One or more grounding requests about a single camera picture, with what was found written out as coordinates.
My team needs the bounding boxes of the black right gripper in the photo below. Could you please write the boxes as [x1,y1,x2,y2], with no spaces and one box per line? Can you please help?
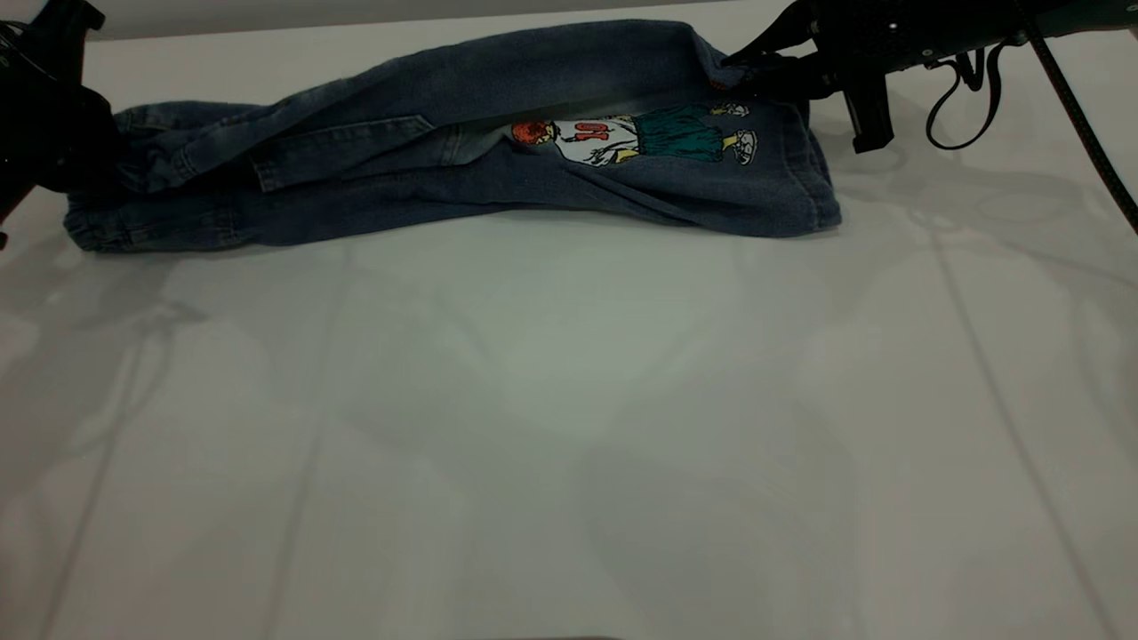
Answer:
[722,0,934,99]

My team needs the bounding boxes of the thin black looped cable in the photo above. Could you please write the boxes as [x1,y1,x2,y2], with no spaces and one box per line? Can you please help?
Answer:
[925,40,1006,150]

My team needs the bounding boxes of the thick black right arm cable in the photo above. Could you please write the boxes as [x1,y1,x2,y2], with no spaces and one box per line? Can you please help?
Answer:
[1014,0,1138,234]

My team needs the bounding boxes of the blue denim children's pants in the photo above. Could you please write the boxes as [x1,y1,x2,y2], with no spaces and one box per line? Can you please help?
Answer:
[64,20,841,252]

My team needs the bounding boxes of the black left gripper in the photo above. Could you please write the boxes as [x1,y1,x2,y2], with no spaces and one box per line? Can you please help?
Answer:
[0,0,121,223]

